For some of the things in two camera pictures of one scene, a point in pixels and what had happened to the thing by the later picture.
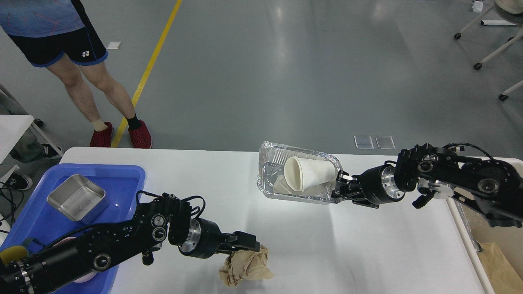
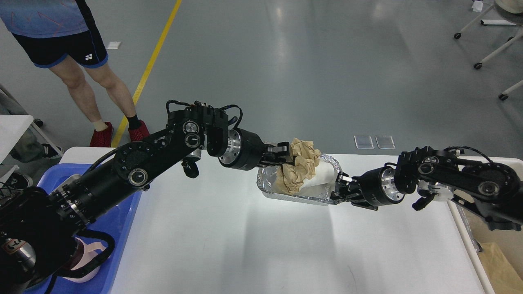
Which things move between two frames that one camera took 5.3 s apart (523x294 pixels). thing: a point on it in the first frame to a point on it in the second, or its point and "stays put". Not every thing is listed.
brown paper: x=245 y=265 to x=291 y=178
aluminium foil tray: x=273 y=158 stays put
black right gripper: x=377 y=185 stays put
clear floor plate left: x=363 y=142 stays put
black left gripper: x=204 y=237 to x=246 y=150
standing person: x=59 y=34 stays put
